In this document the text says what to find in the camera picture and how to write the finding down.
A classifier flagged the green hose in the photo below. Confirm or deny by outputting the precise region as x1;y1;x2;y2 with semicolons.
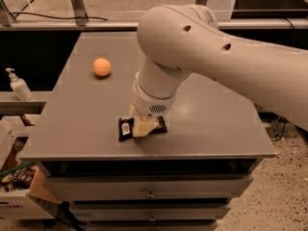
0;161;35;179

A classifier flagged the black floor cable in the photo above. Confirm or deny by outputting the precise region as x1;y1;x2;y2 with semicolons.
269;115;288;142

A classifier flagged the grey drawer cabinet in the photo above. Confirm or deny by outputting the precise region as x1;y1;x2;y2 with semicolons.
22;32;275;231

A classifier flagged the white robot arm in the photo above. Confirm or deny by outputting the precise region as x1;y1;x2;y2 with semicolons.
132;5;308;131

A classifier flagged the grey drawer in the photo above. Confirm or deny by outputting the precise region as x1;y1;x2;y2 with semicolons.
70;202;230;221
43;175;253;201

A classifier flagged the orange ball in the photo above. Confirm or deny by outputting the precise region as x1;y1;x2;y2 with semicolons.
92;58;111;77

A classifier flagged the white cardboard box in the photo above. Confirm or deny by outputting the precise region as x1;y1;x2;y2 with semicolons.
0;115;53;219

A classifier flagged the middle grey drawer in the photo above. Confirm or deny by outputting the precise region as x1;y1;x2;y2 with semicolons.
70;202;230;221

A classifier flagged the top grey drawer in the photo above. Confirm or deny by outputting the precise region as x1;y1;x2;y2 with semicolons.
43;175;253;201

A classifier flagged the black cable on rail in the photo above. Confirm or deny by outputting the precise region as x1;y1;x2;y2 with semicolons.
0;0;110;22

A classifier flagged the white pump bottle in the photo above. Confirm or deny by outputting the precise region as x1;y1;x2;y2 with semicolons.
6;67;33;101

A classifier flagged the black rxbar chocolate wrapper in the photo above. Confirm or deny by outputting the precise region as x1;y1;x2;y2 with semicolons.
118;116;167;141

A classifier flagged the metal frame rail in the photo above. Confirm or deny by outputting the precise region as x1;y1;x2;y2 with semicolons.
1;0;307;31

